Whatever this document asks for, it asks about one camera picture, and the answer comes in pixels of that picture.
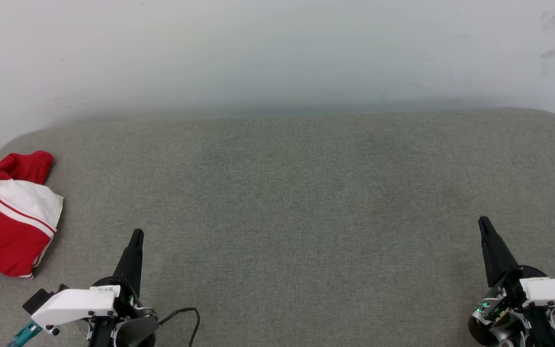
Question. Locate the grey fabric sofa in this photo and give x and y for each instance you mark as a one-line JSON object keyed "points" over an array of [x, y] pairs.
{"points": [[297, 193]]}

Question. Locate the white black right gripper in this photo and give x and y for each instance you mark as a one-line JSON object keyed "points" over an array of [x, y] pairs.
{"points": [[547, 291]]}

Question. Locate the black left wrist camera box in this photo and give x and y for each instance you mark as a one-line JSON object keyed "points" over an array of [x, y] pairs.
{"points": [[41, 298]]}

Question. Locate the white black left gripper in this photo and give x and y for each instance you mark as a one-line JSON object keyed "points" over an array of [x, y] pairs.
{"points": [[75, 303]]}

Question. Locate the teal left camera connector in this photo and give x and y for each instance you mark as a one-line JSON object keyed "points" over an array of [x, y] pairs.
{"points": [[24, 333]]}

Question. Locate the red and white sports shirt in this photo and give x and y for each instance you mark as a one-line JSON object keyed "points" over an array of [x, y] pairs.
{"points": [[3, 231]]}

